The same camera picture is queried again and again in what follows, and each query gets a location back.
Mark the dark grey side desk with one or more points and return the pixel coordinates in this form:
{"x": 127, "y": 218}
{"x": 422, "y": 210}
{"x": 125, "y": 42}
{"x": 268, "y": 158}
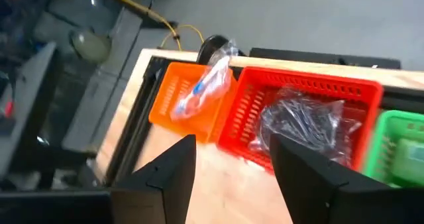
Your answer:
{"x": 23, "y": 111}

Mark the green travel shampoo bottle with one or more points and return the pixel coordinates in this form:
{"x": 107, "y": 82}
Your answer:
{"x": 410, "y": 159}

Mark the black table edge clamp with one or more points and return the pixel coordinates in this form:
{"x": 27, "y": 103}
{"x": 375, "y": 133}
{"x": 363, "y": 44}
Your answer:
{"x": 208, "y": 46}

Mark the pale grey round object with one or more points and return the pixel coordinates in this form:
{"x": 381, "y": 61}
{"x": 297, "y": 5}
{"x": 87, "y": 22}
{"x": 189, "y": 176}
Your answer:
{"x": 91, "y": 45}

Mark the blue toothbrush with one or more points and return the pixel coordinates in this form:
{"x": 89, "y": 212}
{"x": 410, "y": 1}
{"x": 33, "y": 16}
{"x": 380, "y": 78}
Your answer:
{"x": 205, "y": 85}

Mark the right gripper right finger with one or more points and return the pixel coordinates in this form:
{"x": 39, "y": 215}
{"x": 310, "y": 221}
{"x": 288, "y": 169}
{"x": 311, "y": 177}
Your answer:
{"x": 331, "y": 201}

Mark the green plastic basket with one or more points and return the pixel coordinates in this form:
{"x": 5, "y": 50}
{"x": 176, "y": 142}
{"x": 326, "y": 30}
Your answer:
{"x": 381, "y": 151}

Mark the red plastic basket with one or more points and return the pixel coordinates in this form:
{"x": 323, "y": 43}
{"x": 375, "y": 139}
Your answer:
{"x": 245, "y": 111}

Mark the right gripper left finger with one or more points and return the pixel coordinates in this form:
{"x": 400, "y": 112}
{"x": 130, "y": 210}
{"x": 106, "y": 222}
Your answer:
{"x": 149, "y": 201}

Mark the orange plastic basket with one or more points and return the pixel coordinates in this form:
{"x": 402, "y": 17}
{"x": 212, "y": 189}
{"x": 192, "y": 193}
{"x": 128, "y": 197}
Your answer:
{"x": 165, "y": 94}

